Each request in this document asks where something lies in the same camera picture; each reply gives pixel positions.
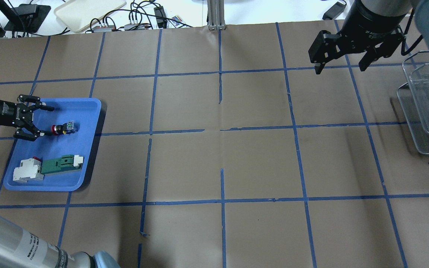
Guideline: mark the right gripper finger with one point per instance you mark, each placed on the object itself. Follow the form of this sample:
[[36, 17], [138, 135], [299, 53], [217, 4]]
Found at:
[[325, 48], [368, 58]]

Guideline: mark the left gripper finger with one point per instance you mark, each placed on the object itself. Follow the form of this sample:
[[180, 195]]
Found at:
[[31, 103], [30, 132]]

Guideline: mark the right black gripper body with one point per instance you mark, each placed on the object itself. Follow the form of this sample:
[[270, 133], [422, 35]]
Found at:
[[363, 25]]

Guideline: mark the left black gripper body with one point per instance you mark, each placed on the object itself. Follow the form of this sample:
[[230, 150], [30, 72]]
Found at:
[[3, 113]]

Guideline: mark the red emergency stop button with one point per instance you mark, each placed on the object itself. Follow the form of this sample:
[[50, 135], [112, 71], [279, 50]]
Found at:
[[69, 127]]

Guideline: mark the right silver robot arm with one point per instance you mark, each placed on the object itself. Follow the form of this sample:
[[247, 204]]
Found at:
[[387, 11]]

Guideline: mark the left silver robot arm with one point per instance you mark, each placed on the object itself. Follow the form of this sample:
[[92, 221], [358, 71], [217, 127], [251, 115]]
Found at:
[[20, 248]]

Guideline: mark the black power adapter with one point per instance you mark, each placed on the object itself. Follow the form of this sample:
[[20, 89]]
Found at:
[[335, 10]]

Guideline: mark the white circuit breaker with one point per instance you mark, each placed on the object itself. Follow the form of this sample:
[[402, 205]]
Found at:
[[28, 170]]

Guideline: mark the green white terminal block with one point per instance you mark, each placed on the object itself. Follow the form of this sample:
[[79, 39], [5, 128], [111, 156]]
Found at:
[[64, 163]]

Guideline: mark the blue plastic tray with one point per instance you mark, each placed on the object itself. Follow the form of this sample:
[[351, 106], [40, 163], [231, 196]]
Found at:
[[85, 112]]

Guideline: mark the black camera stand base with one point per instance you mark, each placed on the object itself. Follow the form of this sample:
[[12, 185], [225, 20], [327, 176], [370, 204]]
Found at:
[[26, 18]]

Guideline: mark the aluminium frame post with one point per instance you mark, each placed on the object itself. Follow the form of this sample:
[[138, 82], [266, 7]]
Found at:
[[216, 15]]

